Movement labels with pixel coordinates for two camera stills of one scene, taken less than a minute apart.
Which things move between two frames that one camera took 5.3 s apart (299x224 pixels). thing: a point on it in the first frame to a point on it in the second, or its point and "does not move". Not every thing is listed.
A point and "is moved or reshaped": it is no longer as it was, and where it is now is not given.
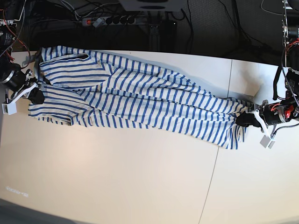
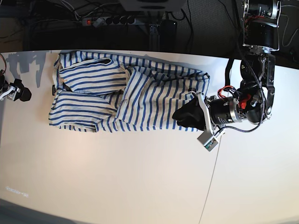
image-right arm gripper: (273, 114) to (218, 112)
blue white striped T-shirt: (85, 87) is moved or reshaped
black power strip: (99, 21) does not move
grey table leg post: (154, 37) does not move
